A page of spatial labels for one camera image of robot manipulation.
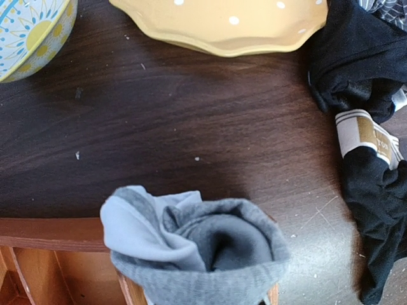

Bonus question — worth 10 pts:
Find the brown wooden organizer box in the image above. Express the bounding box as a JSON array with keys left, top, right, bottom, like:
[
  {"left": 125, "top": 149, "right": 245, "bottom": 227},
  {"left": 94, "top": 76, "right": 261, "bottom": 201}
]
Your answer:
[{"left": 0, "top": 215, "right": 280, "bottom": 305}]

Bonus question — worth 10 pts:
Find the yellow dotted plate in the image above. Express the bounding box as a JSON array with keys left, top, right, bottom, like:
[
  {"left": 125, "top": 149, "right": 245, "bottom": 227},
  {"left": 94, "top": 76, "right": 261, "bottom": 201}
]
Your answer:
[{"left": 111, "top": 0, "right": 328, "bottom": 57}]

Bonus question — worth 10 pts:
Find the blue patterned bowl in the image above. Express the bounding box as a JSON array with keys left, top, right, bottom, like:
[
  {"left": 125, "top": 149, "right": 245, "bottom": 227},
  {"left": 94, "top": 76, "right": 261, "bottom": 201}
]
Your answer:
[{"left": 1, "top": 0, "right": 78, "bottom": 83}]

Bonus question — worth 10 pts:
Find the black underwear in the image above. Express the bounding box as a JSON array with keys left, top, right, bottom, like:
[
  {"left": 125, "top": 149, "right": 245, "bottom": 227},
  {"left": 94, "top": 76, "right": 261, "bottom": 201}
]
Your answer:
[{"left": 308, "top": 1, "right": 406, "bottom": 304}]

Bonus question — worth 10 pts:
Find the grey white underwear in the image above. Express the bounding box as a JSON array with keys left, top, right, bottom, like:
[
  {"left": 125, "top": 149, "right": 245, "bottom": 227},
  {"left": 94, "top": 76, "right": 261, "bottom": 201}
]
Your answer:
[{"left": 100, "top": 186, "right": 290, "bottom": 304}]

